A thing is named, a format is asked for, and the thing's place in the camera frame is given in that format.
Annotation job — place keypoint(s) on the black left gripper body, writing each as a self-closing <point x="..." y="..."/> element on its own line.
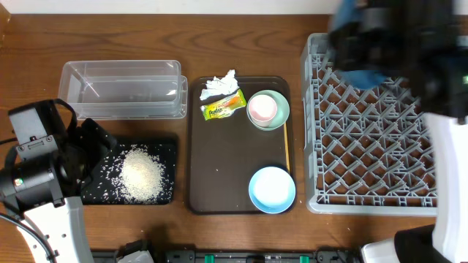
<point x="85" y="148"/>

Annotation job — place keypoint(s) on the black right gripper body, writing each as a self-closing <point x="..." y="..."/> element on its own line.
<point x="387" y="52"/>

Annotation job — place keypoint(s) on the dark blue plate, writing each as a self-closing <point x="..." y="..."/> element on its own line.
<point x="360" y="79"/>

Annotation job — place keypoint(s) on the pile of white rice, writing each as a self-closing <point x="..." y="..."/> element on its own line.
<point x="140" y="175"/>

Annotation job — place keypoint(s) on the green bowl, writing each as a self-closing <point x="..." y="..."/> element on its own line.
<point x="283" y="111"/>

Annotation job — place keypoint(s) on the pink cup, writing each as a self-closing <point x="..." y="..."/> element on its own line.
<point x="262" y="108"/>

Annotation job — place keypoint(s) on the light blue bowl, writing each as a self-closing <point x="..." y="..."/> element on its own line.
<point x="272" y="190"/>

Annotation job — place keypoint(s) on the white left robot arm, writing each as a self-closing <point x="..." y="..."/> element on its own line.
<point x="49" y="183"/>

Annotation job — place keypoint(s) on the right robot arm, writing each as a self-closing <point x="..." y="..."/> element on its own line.
<point x="441" y="86"/>

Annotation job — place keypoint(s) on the grey dishwasher rack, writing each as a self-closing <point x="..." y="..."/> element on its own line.
<point x="366" y="152"/>

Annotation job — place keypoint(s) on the black plastic tray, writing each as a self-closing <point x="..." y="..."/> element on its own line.
<point x="128" y="171"/>

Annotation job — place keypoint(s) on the clear plastic bin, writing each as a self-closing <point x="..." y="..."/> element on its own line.
<point x="125" y="89"/>

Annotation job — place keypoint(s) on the brown serving tray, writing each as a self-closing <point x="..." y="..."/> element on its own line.
<point x="222" y="156"/>

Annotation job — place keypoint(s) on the yellow snack wrapper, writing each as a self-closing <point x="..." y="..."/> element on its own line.
<point x="224" y="107"/>

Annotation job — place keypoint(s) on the wooden chopstick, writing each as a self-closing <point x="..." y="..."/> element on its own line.
<point x="286" y="148"/>

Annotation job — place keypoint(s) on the crumpled white tissue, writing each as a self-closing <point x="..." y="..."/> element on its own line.
<point x="224" y="86"/>

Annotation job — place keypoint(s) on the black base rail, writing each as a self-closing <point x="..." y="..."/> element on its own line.
<point x="187" y="256"/>

